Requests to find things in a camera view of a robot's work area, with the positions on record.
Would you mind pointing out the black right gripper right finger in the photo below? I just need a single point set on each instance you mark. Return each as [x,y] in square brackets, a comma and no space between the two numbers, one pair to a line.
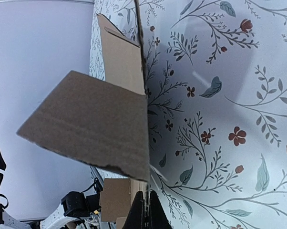
[156,216]

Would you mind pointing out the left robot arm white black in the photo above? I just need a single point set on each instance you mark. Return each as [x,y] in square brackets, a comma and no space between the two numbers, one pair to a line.
[53,174]

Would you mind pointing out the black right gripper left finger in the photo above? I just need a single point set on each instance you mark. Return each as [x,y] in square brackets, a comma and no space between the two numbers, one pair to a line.
[136,215]

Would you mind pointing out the floral patterned table mat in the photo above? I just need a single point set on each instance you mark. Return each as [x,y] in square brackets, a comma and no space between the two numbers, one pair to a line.
[217,104]

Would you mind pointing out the brown cardboard box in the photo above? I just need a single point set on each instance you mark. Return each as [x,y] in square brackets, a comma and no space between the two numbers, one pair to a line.
[102,123]

